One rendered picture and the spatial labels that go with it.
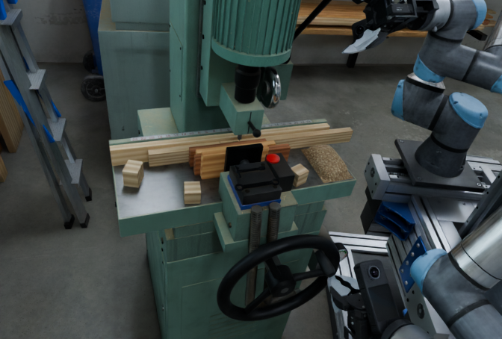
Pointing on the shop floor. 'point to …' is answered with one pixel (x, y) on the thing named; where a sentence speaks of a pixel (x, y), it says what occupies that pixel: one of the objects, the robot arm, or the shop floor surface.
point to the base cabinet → (184, 298)
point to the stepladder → (16, 59)
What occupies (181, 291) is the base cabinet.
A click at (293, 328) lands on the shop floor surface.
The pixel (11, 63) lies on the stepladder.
